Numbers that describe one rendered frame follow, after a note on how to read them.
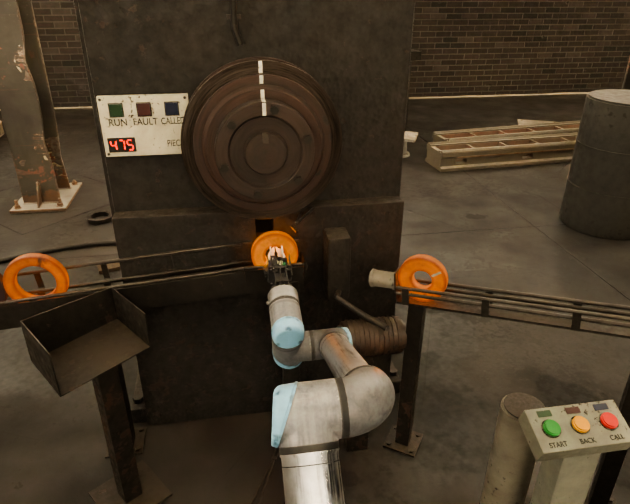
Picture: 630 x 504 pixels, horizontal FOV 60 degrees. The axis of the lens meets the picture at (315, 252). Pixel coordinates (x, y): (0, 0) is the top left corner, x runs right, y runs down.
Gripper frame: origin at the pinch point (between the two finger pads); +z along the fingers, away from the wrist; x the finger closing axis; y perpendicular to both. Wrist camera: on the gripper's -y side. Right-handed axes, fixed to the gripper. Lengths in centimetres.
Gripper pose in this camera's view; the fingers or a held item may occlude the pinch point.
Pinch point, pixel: (275, 251)
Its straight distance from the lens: 178.8
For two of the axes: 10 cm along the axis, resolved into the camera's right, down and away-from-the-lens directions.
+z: -1.6, -7.0, 7.0
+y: 0.6, -7.1, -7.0
